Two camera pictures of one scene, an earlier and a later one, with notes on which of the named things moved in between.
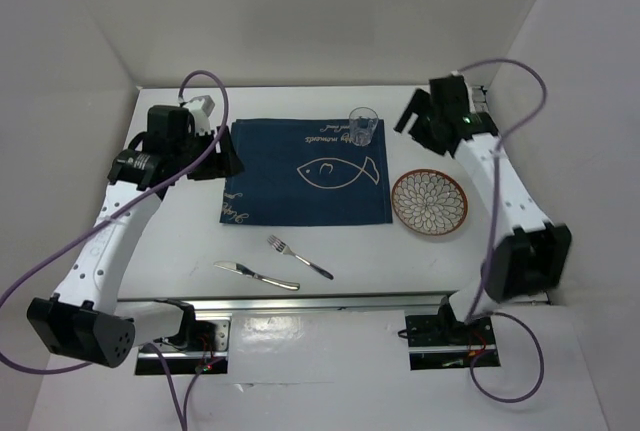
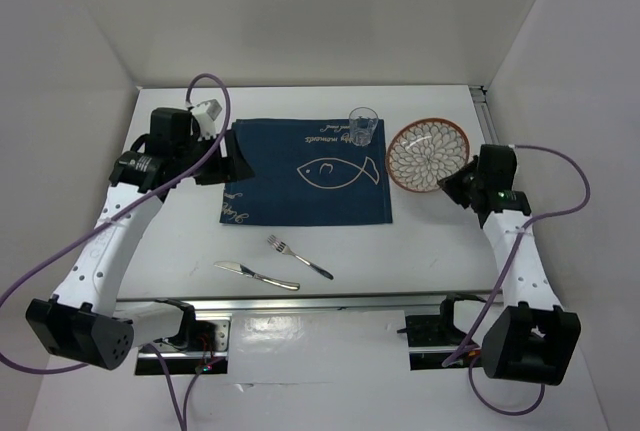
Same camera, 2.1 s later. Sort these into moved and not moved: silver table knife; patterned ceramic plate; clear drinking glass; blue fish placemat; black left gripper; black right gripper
Moved: patterned ceramic plate; black right gripper
Not moved: silver table knife; blue fish placemat; black left gripper; clear drinking glass
